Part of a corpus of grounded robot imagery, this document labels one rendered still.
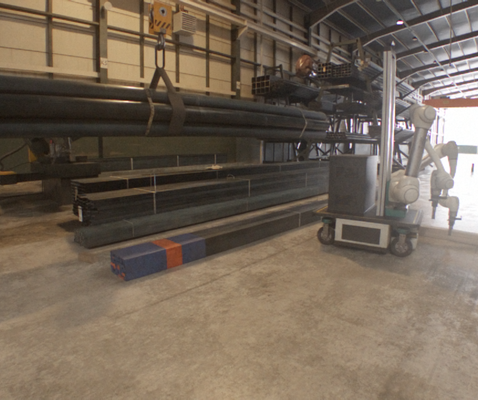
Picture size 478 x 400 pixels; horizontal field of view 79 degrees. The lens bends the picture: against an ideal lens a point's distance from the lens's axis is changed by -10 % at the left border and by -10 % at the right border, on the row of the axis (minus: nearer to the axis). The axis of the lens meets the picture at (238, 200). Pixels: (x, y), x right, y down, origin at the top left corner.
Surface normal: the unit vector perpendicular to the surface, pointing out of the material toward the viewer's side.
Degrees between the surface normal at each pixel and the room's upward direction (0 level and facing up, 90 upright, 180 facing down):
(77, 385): 0
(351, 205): 90
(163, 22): 90
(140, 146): 90
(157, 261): 90
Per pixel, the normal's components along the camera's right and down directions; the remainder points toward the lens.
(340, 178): -0.55, 0.15
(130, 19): 0.73, 0.12
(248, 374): 0.00, -0.98
